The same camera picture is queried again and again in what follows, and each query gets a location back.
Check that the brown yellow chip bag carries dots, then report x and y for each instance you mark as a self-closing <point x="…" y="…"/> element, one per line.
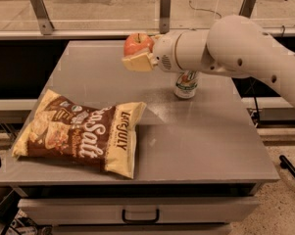
<point x="61" y="129"/>

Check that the metal railing bracket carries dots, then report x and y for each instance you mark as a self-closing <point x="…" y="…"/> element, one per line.
<point x="165" y="15"/>
<point x="247" y="8"/>
<point x="45" y="25"/>

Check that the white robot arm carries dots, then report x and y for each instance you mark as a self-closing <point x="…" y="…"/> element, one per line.
<point x="234" y="46"/>

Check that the middle metal railing bracket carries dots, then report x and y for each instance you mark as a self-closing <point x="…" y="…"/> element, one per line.
<point x="165" y="15"/>

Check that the black pole at right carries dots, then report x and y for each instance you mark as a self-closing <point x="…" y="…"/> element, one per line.
<point x="286" y="164"/>

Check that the right metal railing bracket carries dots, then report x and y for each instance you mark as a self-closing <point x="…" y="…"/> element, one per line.
<point x="247" y="8"/>

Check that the red apple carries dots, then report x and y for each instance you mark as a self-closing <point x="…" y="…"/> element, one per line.
<point x="137" y="42"/>

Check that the green white soda can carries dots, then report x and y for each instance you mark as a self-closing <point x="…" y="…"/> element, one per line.
<point x="186" y="85"/>

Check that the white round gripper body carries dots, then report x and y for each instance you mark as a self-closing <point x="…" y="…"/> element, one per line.
<point x="164" y="53"/>

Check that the left metal railing bracket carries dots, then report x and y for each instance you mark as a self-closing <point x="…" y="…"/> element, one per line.
<point x="45" y="25"/>

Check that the grey drawer with black handle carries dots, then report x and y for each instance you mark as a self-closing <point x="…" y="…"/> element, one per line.
<point x="150" y="210"/>

